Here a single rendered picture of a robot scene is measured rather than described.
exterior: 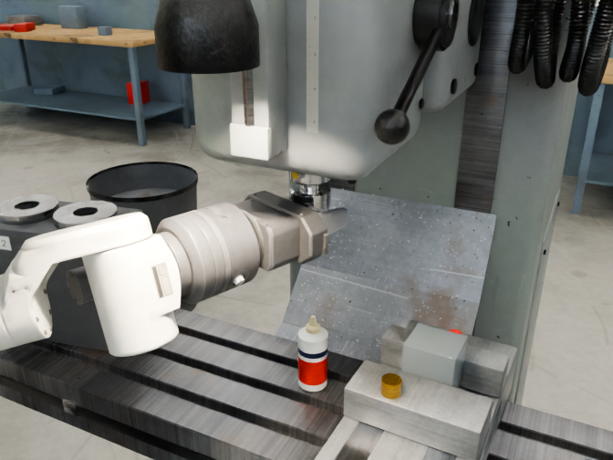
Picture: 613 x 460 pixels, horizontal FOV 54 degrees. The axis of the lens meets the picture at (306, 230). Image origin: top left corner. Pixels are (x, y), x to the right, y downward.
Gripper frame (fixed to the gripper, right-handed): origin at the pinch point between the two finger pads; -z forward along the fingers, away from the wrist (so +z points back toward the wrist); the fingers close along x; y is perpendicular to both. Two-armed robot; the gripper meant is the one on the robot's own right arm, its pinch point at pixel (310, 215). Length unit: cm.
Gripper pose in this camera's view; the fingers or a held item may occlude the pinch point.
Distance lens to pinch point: 70.2
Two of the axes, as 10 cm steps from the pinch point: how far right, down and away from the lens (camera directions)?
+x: -6.8, -3.0, 6.7
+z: -7.3, 2.7, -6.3
